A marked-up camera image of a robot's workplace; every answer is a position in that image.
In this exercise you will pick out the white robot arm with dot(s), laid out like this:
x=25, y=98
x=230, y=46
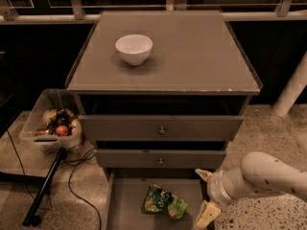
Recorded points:
x=262, y=185

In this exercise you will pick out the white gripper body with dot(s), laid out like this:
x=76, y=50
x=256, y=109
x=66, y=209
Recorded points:
x=214, y=186

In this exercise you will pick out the grey top drawer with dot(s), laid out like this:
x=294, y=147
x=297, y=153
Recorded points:
x=145, y=127

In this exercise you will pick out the grey bottom drawer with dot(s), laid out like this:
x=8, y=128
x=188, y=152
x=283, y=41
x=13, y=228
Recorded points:
x=125, y=209

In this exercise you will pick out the red apple in bin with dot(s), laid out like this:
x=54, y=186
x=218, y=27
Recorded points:
x=62, y=131

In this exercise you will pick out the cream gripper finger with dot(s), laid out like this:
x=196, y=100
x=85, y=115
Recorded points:
x=203, y=174
x=208, y=212

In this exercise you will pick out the grey middle drawer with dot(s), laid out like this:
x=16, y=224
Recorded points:
x=147, y=158

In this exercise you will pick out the grey drawer cabinet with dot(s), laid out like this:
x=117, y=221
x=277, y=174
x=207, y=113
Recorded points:
x=195, y=68

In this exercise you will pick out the white ceramic bowl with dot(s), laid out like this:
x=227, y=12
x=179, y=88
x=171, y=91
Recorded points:
x=134, y=49

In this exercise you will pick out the black metal stand leg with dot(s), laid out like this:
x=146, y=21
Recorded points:
x=31, y=217

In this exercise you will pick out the grey drawer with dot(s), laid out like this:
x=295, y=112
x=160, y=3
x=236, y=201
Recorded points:
x=145, y=127
x=125, y=209
x=147, y=158

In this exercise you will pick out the green rice chip bag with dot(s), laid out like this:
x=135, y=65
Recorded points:
x=159, y=200

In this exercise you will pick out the clear plastic storage bin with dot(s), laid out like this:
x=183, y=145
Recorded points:
x=53, y=108

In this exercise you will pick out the metal window railing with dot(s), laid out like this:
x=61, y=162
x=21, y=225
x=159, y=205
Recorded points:
x=88, y=11

